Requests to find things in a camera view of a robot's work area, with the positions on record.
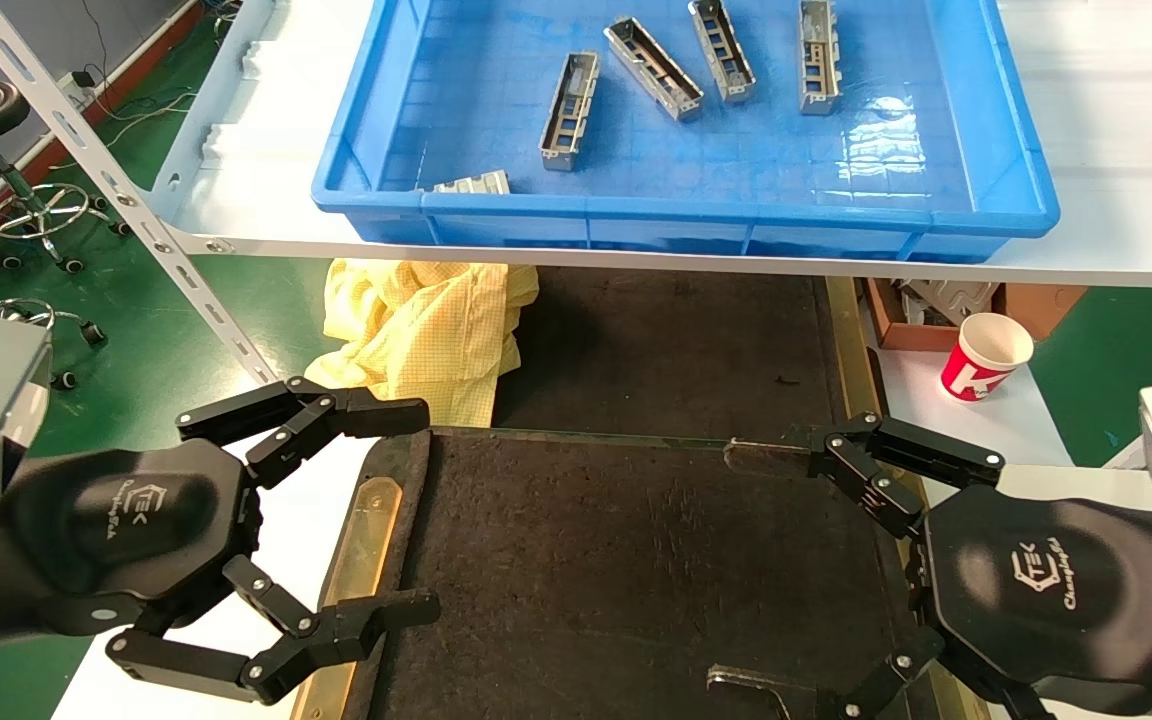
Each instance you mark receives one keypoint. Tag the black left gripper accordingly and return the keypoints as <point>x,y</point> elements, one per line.
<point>136,520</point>

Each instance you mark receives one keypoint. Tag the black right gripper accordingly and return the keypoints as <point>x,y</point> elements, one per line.
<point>1056,590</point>

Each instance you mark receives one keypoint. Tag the grey metal channel part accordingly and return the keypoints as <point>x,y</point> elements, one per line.
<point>820,60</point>
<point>723,55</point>
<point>654,70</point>
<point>569,110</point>

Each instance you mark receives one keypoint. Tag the black container with brass rim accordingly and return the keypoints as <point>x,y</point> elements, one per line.
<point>586,580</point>
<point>666,350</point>

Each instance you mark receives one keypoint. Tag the light grey ridged part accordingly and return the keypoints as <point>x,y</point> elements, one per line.
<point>476,183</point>

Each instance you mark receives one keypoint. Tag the yellow crumpled cloth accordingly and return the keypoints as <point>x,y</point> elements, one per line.
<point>416,330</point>

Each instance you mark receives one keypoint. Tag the red and white paper cup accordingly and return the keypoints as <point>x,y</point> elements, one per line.
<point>976,375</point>

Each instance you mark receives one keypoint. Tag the grey metal brackets pile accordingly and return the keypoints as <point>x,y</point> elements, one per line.
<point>946,298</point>

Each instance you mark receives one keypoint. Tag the brown cardboard box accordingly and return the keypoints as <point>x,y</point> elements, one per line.
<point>1046,305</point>

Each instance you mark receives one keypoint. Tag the white shelf board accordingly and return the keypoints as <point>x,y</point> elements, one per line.
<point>266,210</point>

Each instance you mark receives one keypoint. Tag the white foam block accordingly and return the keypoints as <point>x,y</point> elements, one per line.
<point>226,145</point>
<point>258,60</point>

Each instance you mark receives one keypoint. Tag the large blue plastic tray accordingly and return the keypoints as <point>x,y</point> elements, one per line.
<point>736,160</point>

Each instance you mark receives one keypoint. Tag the white power strip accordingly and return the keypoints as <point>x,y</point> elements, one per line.
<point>76,88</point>

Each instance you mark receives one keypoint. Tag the white slotted shelf post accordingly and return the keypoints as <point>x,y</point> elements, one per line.
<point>151,235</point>
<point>1126,455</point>

